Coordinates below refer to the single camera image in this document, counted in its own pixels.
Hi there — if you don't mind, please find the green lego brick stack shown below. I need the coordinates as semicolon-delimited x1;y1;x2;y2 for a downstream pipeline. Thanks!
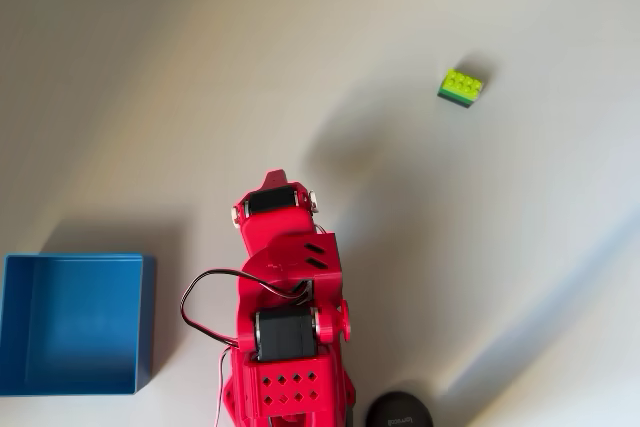
437;67;486;110

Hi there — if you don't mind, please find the blue plastic box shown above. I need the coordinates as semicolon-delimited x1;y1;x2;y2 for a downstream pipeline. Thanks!
0;253;157;397

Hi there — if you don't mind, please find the black gooseneck stand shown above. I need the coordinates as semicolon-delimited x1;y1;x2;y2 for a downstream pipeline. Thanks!
364;389;435;427

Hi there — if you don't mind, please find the thin servo wire bundle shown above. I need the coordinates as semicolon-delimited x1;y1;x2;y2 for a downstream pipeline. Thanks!
179;269;314;427

